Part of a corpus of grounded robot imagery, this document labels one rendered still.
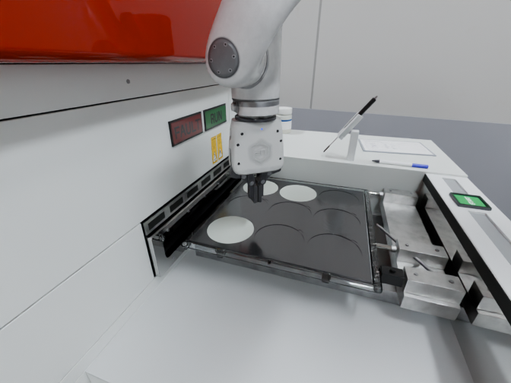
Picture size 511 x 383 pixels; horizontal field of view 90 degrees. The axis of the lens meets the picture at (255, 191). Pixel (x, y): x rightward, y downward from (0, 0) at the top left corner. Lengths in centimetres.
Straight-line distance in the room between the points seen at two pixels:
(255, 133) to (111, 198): 25
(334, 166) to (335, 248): 32
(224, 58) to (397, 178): 59
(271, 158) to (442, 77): 166
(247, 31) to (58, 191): 29
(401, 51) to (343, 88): 39
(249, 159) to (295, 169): 35
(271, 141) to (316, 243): 22
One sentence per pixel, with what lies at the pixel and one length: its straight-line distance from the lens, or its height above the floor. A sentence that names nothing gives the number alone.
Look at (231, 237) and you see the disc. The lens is 53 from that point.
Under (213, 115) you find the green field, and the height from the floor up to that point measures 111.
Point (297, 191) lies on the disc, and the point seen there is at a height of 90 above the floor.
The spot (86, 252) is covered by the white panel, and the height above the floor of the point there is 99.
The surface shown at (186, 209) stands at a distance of 57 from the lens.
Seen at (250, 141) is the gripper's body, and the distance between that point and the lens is 46.
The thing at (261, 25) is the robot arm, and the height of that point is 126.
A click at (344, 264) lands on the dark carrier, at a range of 50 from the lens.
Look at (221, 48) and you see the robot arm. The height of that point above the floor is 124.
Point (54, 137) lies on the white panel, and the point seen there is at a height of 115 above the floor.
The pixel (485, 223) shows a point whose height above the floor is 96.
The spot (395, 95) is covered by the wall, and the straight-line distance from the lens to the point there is 203.
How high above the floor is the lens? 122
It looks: 27 degrees down
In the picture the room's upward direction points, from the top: straight up
